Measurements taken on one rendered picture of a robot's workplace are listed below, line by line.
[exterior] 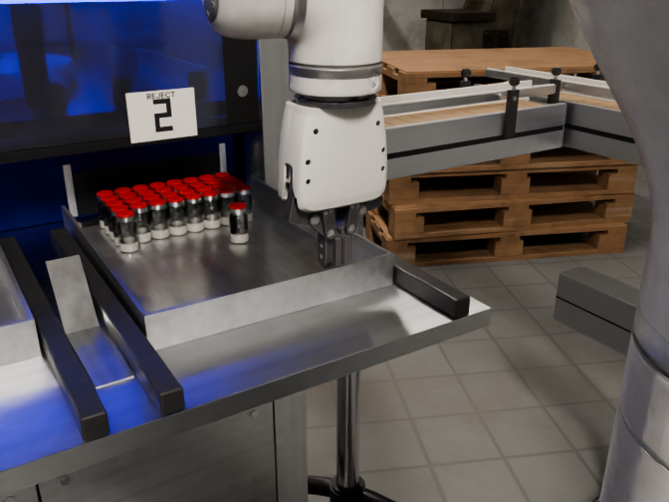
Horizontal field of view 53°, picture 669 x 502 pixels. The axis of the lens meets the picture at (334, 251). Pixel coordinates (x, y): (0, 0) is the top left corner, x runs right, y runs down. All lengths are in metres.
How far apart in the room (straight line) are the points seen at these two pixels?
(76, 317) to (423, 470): 1.31
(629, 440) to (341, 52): 0.39
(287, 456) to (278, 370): 0.63
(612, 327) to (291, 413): 0.75
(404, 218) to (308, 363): 2.28
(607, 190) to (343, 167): 2.64
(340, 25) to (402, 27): 7.61
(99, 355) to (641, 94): 0.49
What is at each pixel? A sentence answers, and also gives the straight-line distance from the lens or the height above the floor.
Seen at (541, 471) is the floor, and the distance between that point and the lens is 1.90.
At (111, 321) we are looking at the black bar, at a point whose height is 0.90.
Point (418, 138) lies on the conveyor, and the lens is 1.23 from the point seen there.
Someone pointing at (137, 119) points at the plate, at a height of 1.02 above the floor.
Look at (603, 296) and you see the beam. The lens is 1.56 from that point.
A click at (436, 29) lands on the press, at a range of 7.42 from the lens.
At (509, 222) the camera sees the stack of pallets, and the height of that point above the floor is 0.18.
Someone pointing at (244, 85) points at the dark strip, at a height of 1.05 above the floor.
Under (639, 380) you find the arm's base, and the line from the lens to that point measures 0.30.
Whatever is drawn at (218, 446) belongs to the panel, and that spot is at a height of 0.50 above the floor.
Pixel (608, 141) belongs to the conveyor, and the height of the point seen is 0.87.
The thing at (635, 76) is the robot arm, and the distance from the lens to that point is 0.23.
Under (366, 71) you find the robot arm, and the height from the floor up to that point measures 1.10.
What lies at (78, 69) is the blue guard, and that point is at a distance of 0.84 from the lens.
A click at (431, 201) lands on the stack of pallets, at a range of 2.90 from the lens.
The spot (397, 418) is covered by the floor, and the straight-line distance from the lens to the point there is 2.00.
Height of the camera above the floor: 1.18
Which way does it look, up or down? 23 degrees down
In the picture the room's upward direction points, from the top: straight up
